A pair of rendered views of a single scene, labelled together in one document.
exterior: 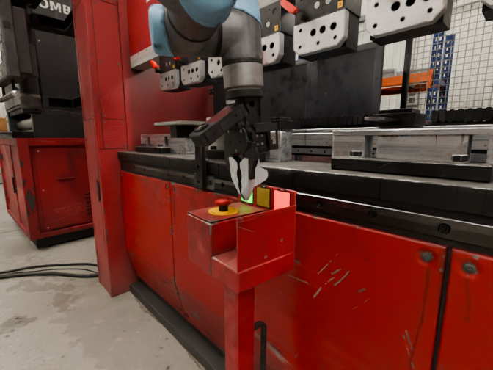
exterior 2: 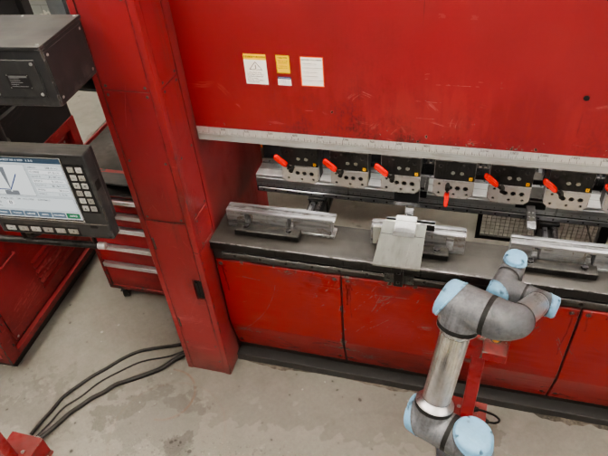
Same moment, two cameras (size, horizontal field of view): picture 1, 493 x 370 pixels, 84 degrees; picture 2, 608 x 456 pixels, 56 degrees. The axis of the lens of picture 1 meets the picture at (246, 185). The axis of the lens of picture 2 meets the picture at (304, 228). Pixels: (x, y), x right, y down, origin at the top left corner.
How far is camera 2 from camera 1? 2.06 m
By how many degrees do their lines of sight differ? 39
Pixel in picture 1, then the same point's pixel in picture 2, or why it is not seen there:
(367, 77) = not seen: hidden behind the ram
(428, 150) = (568, 257)
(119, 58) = (190, 137)
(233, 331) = (479, 371)
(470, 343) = (584, 337)
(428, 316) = (569, 332)
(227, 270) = (498, 356)
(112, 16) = (176, 91)
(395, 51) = not seen: outside the picture
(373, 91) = not seen: hidden behind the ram
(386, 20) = (556, 203)
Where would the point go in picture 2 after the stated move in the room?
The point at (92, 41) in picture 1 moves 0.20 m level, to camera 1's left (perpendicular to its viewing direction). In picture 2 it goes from (174, 142) to (122, 160)
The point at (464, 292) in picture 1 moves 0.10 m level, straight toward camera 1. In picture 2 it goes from (585, 323) to (590, 343)
